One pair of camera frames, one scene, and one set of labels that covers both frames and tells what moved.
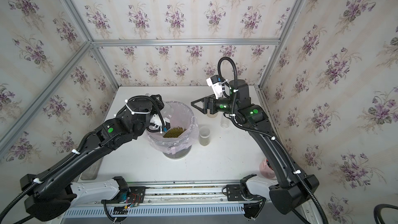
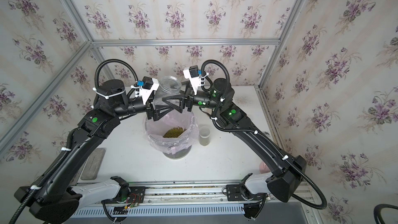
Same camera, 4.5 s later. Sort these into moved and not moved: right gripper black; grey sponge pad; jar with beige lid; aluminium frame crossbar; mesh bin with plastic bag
Moved: right gripper black; jar with beige lid
Not moved: mesh bin with plastic bag; grey sponge pad; aluminium frame crossbar
